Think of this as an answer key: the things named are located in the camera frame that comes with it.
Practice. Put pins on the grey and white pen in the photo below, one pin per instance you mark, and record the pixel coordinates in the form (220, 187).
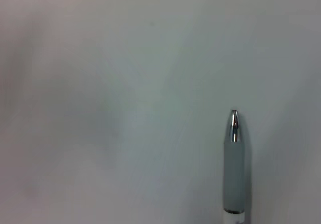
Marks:
(234, 171)

